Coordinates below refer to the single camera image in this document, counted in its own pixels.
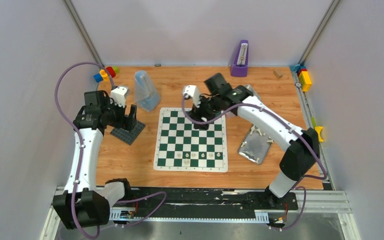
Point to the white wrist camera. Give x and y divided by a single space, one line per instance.
119 95
192 92

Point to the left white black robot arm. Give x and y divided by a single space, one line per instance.
81 205

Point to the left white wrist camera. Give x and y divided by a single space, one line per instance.
119 95

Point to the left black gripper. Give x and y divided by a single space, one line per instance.
127 120

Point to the small wooden block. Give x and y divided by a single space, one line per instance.
278 74

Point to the green white chess mat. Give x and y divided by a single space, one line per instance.
176 134

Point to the grey lego baseplate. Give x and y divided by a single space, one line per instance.
126 136

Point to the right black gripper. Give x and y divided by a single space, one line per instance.
199 112

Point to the translucent blue metronome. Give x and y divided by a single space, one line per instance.
146 95

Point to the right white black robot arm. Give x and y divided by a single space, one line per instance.
300 146

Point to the yellow green toy piece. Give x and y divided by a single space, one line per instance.
318 129

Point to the metal tin with black pieces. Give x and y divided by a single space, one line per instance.
231 113

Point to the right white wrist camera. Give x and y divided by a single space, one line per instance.
192 92

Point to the purple metronome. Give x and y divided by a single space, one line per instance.
239 60

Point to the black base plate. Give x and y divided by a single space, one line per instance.
205 203

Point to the colourful block stack right corner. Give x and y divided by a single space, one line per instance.
303 76

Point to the colourful toy blocks left corner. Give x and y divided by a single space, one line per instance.
104 75

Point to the metal tin with white pieces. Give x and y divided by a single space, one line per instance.
255 146

